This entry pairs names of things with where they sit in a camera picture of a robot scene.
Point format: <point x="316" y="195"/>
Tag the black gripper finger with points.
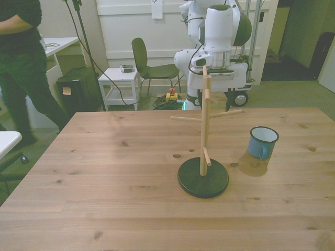
<point x="229" y="100"/>

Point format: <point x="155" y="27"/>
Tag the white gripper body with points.
<point x="230" y="78"/>

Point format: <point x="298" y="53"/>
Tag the blue enamel mug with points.
<point x="255" y="147"/>

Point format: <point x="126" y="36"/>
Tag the wooden mug tree black base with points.
<point x="202" y="183"/>

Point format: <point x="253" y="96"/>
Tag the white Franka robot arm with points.
<point x="218" y="26"/>

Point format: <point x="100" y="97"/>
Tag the aluminium profile pole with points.
<point x="255" y="34"/>

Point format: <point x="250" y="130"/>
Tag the yellow red emergency stop button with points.
<point x="172" y="95"/>

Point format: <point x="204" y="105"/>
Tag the black chair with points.
<point x="138" y="57"/>

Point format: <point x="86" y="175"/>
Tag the white paper sheet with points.
<point x="157" y="9"/>

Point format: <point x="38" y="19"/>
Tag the grey handheld device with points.
<point x="127" y="69"/>

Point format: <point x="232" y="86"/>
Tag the small white side table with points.
<point x="117" y="74"/>

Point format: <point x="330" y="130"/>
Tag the black tripod stand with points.
<point x="85" y="39"/>

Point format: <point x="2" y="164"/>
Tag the orange sticky note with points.
<point x="66" y="91"/>

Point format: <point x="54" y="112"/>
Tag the white desk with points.
<point x="65" y="41"/>

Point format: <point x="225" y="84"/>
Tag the person in dark clothes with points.
<point x="18" y="65"/>

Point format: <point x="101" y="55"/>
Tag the white seat swivel chair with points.
<point x="8" y="138"/>

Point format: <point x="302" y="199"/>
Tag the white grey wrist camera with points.
<point x="201" y="61"/>

